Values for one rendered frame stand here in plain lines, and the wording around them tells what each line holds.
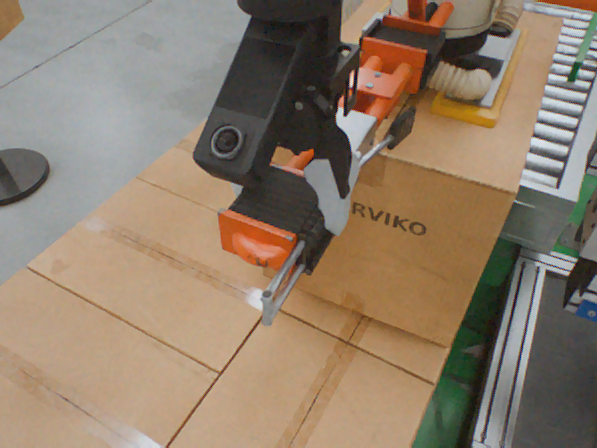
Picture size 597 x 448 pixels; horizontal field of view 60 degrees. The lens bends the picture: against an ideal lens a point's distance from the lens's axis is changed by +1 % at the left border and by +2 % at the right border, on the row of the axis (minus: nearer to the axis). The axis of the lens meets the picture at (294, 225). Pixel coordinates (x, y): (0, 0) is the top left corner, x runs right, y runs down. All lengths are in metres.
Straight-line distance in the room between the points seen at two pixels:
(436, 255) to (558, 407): 0.84
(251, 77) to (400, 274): 0.63
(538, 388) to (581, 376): 0.14
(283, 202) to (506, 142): 0.47
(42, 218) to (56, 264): 1.02
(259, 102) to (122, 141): 2.42
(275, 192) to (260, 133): 0.14
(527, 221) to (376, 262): 0.77
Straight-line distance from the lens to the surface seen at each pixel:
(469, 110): 0.86
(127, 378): 1.17
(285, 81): 0.34
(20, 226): 2.43
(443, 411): 1.75
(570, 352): 1.73
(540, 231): 1.63
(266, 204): 0.45
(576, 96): 2.15
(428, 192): 0.78
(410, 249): 0.87
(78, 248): 1.44
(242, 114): 0.34
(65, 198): 2.49
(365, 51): 0.71
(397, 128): 0.57
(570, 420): 1.62
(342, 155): 0.38
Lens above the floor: 1.53
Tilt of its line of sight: 45 degrees down
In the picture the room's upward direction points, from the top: straight up
